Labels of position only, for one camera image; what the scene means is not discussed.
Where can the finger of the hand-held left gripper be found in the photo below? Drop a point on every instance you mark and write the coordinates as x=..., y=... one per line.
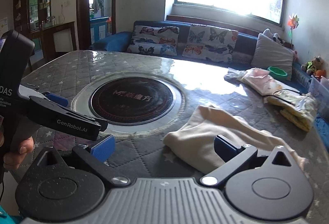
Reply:
x=57, y=99
x=77, y=121

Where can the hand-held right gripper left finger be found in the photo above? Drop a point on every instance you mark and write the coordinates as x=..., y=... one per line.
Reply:
x=102, y=148

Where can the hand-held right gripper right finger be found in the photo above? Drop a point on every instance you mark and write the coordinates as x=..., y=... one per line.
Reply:
x=223, y=145

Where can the cream sweater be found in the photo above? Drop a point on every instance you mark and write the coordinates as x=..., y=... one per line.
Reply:
x=205, y=131

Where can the person's left hand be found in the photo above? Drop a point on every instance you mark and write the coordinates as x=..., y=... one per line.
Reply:
x=25, y=145

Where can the dark wooden sideboard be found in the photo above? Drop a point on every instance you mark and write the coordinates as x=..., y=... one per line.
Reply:
x=61, y=39

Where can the round black induction cooktop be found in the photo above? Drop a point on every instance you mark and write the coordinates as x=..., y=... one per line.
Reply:
x=133, y=100

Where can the dark wooden display cabinet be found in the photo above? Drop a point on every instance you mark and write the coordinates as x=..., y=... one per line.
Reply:
x=23, y=8

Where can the white plastic bag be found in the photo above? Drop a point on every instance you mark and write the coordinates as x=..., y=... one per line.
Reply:
x=234, y=75

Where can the pink packaged garment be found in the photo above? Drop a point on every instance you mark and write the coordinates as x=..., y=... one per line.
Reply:
x=262, y=81

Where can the yellow folded blanket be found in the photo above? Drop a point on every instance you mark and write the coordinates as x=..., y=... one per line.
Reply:
x=295, y=113

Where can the blue sofa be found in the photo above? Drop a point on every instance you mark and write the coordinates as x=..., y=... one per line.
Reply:
x=113, y=41

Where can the blue cabinet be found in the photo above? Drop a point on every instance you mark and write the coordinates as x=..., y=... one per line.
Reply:
x=99, y=29

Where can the dark wooden doorframe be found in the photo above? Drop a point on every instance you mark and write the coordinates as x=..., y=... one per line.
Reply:
x=82, y=8

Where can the green bowl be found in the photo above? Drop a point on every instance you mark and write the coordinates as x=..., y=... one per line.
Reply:
x=282, y=73

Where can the grey pillow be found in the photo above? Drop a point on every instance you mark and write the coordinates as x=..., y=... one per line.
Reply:
x=272, y=57

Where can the butterfly print cushion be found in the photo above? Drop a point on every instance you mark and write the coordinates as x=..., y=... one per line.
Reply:
x=154, y=39
x=208, y=41

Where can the clear plastic storage box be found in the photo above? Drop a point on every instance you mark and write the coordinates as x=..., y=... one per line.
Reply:
x=320, y=95

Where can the pink plush toy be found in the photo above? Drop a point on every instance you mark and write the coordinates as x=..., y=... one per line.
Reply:
x=295, y=55

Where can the black and white plush toy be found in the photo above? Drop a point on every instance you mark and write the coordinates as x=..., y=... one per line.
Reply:
x=276, y=39

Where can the orange plush toy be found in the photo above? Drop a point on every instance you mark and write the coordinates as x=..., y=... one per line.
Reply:
x=320, y=74

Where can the plush teddy bear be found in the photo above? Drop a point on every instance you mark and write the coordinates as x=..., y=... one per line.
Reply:
x=314, y=63

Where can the colourful pinwheel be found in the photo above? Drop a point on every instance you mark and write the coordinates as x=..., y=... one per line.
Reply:
x=293, y=22

